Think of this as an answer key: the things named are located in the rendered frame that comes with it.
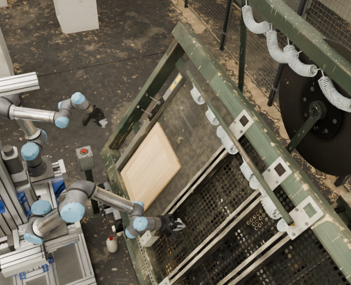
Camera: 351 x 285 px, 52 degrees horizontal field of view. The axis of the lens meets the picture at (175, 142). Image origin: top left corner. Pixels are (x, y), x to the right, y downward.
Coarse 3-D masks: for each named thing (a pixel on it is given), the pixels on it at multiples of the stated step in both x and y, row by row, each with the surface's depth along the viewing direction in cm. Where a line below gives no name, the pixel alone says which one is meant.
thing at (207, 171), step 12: (252, 120) 186; (216, 132) 188; (240, 132) 190; (240, 144) 200; (216, 156) 206; (228, 156) 204; (204, 168) 211; (216, 168) 208; (192, 180) 217; (204, 180) 213; (180, 192) 224; (192, 192) 217; (180, 204) 222; (144, 240) 243
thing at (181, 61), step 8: (176, 64) 264; (184, 64) 257; (136, 128) 291; (280, 192) 191; (280, 200) 184; (184, 232) 231; (296, 248) 172; (248, 256) 194; (320, 264) 162; (328, 280) 158
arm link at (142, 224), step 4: (136, 220) 202; (140, 220) 200; (144, 220) 202; (148, 220) 204; (152, 220) 205; (136, 224) 202; (140, 224) 200; (144, 224) 201; (148, 224) 202; (152, 224) 204; (136, 228) 201; (140, 228) 200; (144, 228) 201; (148, 228) 203; (152, 228) 205; (140, 232) 206
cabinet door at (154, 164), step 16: (160, 128) 258; (144, 144) 270; (160, 144) 256; (144, 160) 267; (160, 160) 253; (176, 160) 239; (128, 176) 280; (144, 176) 264; (160, 176) 250; (128, 192) 276; (144, 192) 261; (160, 192) 250; (144, 208) 258
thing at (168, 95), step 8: (184, 80) 248; (168, 88) 255; (176, 88) 251; (168, 96) 254; (160, 112) 262; (152, 120) 265; (144, 128) 269; (136, 136) 276; (144, 136) 274; (136, 144) 277; (128, 152) 281; (120, 160) 287; (120, 168) 291
